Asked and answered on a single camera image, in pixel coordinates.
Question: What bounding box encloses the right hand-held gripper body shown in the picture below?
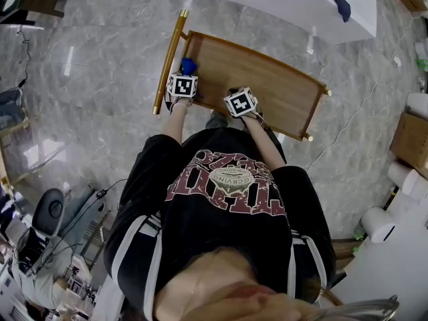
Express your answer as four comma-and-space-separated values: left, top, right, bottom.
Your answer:
223, 86, 258, 118

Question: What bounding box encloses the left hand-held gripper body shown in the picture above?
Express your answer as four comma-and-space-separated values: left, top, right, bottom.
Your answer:
166, 73, 199, 99

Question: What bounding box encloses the blue cloth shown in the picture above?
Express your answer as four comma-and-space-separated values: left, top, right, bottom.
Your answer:
180, 57, 203, 98

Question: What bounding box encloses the wooden serving cart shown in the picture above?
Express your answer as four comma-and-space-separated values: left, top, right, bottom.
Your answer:
152, 9, 332, 142

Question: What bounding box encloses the person's right forearm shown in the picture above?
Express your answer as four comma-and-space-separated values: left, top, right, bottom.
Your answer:
242, 115, 285, 172

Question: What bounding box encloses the person's left forearm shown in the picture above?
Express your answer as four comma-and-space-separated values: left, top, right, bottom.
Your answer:
162, 104, 193, 146

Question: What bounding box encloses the white counter with holes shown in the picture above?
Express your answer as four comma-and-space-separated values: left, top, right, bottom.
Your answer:
163, 0, 378, 45

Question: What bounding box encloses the dark blue rag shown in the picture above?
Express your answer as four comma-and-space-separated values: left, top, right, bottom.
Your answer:
329, 0, 352, 23

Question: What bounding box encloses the person's black printed t-shirt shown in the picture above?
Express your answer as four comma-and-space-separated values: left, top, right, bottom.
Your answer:
103, 128, 337, 321

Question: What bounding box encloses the large cardboard box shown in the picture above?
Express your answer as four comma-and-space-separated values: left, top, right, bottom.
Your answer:
389, 112, 428, 180

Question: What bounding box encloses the white toilet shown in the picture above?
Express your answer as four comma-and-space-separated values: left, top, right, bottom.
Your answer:
360, 207, 397, 244
406, 92, 428, 114
387, 160, 428, 199
414, 40, 428, 60

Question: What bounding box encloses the brown wooden bench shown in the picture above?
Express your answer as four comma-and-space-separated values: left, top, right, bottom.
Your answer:
330, 238, 364, 270

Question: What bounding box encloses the black office chair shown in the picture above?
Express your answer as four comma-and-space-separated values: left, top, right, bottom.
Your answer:
31, 188, 65, 237

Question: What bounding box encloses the person's neck and chin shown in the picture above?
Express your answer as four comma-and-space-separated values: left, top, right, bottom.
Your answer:
153, 249, 335, 321

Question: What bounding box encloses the light wooden table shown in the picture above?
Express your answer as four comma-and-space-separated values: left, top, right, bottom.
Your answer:
0, 115, 68, 189

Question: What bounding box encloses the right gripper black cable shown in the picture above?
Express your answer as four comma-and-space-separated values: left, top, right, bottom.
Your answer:
253, 112, 288, 165

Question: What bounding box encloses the black cable with adapter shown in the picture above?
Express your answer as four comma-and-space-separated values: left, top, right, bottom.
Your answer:
56, 178, 128, 247

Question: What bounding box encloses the white floor cable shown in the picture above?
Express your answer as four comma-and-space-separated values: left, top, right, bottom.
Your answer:
306, 11, 428, 173

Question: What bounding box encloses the thin black cable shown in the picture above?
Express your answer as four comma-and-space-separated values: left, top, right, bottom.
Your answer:
16, 30, 33, 89

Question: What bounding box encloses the metal glasses frame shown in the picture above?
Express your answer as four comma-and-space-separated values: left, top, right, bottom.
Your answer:
314, 294, 401, 321

